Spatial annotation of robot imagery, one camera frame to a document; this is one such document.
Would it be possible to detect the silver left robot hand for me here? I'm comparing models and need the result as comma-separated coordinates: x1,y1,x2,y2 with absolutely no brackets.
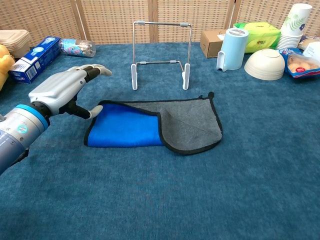
28,63,113,120

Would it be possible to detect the grey and blue cloth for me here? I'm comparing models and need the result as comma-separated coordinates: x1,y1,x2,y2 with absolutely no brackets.
83,91,223,156

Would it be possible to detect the blue toothpaste box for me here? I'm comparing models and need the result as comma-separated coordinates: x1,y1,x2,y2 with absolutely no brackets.
8,36,62,85

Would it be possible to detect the clear plastic snack bottle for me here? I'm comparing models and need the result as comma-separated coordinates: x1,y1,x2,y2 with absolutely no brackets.
58,38,97,58

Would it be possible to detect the yellow plush toy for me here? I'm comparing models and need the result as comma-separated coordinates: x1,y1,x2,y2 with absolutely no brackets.
0,44,16,91

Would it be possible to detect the beige lidded lunch box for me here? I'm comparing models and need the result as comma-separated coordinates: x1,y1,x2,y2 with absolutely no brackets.
0,29,32,59

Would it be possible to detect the woven bamboo folding screen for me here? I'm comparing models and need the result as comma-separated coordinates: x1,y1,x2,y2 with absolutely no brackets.
0,0,320,47

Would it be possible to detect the teal carpet table mat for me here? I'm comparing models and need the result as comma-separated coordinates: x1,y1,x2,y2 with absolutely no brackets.
0,42,320,240

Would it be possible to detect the brown cardboard box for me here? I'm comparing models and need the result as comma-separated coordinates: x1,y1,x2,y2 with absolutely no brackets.
199,29,230,59

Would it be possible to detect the light blue cylindrical cup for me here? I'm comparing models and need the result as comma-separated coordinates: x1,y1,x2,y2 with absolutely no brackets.
216,27,250,73

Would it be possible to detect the beige upturned bowl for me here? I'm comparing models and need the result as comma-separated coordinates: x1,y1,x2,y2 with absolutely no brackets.
243,48,286,81

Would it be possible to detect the green tissue pack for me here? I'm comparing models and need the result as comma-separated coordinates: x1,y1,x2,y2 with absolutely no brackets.
232,21,282,54

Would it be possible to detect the stack of paper cups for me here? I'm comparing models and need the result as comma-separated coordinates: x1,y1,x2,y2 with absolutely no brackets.
275,3,313,51

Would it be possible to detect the blue biscuit snack bag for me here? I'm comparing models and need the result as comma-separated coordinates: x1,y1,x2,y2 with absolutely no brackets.
277,47,320,79

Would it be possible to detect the metal wire rack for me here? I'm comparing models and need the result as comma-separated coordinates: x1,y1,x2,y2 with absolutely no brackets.
130,19,193,91

